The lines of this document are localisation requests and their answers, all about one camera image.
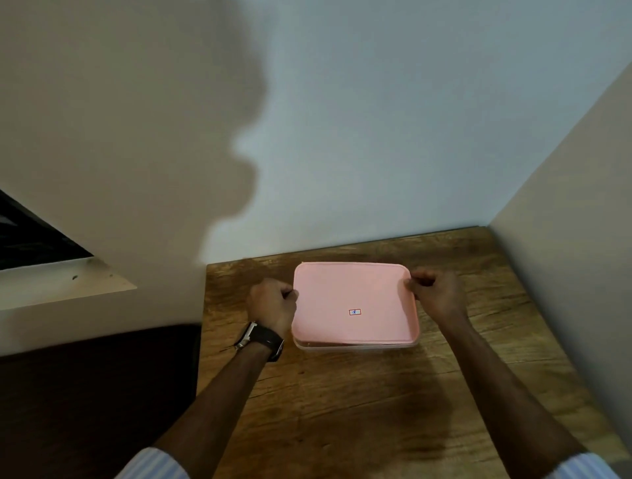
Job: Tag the dark window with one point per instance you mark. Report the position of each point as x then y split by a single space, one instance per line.
29 234

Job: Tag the pink container lid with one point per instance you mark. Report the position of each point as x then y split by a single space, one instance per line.
353 303

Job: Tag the white window sill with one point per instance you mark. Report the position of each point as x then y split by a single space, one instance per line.
59 284

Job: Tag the clear plastic container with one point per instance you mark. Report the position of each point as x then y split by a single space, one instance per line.
355 346

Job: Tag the person's left hand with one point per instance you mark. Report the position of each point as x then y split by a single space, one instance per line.
269 305

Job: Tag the person's left forearm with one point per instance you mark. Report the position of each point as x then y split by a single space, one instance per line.
197 409

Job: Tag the black wristwatch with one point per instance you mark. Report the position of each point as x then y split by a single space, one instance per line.
264 338

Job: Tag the person's right forearm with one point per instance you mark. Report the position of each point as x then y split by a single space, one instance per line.
513 395

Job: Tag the person's left fingers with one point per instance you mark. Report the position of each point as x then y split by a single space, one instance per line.
290 295

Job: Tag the person's right fingers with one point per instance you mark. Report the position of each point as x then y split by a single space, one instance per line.
418 282

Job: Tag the person's right hand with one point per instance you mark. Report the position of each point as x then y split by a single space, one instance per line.
442 296

